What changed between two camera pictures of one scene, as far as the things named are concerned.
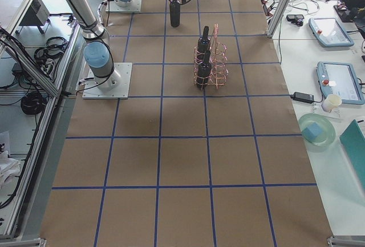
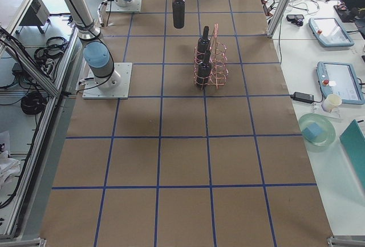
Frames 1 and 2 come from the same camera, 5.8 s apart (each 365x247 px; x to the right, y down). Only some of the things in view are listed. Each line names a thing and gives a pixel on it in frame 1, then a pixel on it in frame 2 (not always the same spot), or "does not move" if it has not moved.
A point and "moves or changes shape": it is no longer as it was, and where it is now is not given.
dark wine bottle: x=174 y=10 moves or changes shape
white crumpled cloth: x=8 y=167 does not move
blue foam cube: x=312 y=132 does not move
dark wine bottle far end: x=203 y=44 does not move
